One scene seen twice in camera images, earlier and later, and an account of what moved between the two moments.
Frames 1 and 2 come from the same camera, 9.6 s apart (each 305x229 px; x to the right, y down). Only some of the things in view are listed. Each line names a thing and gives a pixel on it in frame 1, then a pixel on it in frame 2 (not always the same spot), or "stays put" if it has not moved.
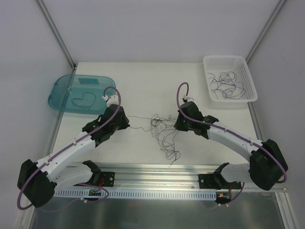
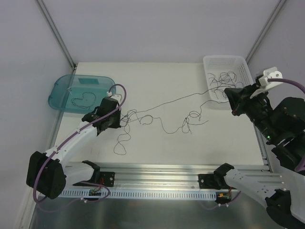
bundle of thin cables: x=167 y=130 to x=131 y=114
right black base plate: x=208 y=181 stays put
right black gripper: x=179 y=121 to x=240 y=99
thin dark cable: x=208 y=73 stays put
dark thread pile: x=228 y=78 stays put
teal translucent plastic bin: x=80 y=93 stays put
